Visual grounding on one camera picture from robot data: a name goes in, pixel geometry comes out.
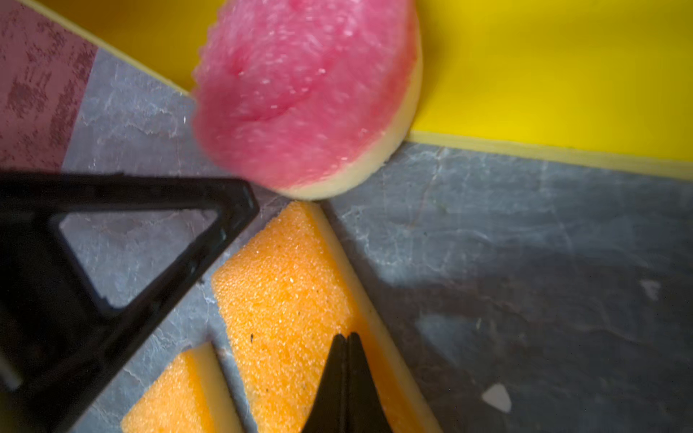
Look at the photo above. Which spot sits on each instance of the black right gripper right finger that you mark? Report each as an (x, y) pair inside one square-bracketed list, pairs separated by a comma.
[(347, 400)]

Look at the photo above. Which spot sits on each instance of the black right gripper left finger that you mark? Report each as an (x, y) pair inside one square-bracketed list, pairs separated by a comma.
[(61, 342)]

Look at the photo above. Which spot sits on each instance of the round pink smiley sponge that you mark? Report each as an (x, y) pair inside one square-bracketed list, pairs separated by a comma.
[(308, 98)]

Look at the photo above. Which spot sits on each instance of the yellow shelf with coloured boards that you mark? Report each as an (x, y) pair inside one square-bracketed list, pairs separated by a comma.
[(604, 84)]

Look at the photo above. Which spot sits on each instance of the orange sponge upper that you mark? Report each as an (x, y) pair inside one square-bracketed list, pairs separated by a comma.
[(284, 296)]

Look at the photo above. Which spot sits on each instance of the orange sponge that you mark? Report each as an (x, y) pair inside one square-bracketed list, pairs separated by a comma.
[(284, 296), (191, 395)]

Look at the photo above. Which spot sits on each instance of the orange sponge lower left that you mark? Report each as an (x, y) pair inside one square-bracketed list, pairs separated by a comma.
[(191, 395)]

